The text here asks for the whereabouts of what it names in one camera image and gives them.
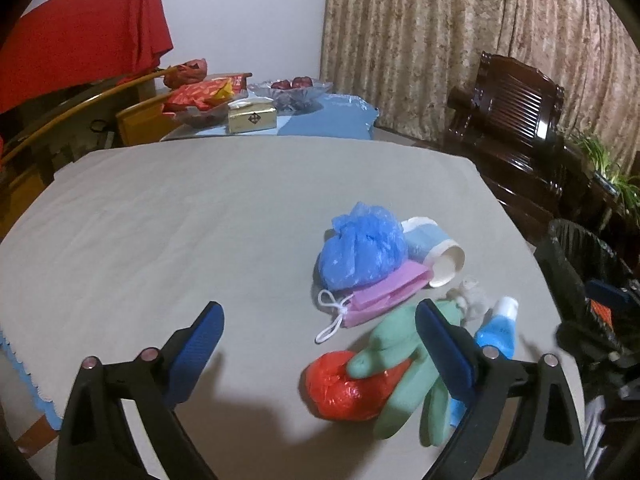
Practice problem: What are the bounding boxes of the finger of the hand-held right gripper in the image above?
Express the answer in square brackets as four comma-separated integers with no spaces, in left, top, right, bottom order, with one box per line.
[554,322,628,361]
[585,278,640,308]

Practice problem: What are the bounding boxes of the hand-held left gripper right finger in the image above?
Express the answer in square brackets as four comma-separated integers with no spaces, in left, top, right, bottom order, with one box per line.
[415,298,587,480]

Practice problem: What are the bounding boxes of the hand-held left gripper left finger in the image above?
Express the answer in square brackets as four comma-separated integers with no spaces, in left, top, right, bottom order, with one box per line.
[54,301,225,480]

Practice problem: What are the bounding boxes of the black lined trash bin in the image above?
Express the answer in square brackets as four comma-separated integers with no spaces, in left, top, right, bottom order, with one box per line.
[534,217,640,361]

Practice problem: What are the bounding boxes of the green rubber glove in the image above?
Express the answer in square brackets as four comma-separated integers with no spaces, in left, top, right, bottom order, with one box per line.
[346,299,468,448]

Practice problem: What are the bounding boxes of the blue squeeze tube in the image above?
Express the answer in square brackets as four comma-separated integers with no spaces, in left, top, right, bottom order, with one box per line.
[447,296,519,428]

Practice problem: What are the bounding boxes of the white tissue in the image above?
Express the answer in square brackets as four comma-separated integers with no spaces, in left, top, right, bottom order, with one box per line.
[450,280,493,322]

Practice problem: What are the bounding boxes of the pink face mask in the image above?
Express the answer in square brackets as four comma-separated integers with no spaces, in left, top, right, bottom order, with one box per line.
[315,259,435,345]

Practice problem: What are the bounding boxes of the red plastic bag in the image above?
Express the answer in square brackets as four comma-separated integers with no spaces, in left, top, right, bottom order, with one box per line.
[301,351,413,422]

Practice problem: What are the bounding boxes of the blue and white paper cup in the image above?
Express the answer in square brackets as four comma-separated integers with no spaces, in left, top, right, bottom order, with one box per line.
[402,216,466,288]

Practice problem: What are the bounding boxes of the blue plastic bag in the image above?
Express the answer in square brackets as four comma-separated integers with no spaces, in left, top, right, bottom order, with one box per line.
[318,201,408,292]

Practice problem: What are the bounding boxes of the dark wooden side table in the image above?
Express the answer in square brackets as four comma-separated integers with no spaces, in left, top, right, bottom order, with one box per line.
[565,160,640,241]

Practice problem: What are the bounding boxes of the potted green plant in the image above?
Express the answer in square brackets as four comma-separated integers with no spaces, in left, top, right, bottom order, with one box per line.
[565,127,640,211]

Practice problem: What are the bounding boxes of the dark wooden armchair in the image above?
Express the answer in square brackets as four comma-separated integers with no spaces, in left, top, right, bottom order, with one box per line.
[415,51,591,241]

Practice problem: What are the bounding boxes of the glass plate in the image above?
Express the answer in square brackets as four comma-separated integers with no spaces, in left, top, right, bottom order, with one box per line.
[172,92,248,128]

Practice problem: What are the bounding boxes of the gold tissue box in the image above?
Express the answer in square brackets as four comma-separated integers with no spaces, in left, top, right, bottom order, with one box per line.
[227,98,278,135]

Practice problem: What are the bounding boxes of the yellow snack packet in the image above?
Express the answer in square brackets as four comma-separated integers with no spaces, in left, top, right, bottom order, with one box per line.
[210,74,251,98]

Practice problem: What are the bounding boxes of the glass fruit bowl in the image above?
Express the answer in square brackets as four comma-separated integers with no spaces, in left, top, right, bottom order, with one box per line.
[248,77,333,111]

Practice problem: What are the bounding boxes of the red patterned bag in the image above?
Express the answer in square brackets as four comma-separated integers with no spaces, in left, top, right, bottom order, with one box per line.
[162,57,208,88]

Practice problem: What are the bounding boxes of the beige patterned curtain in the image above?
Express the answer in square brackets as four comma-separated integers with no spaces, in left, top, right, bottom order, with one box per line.
[320,0,640,181]

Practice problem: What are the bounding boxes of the red cloth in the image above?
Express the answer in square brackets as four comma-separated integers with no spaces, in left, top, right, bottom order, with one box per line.
[0,0,174,116]

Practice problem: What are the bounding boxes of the black cable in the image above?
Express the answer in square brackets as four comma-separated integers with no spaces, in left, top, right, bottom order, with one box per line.
[90,120,118,148]

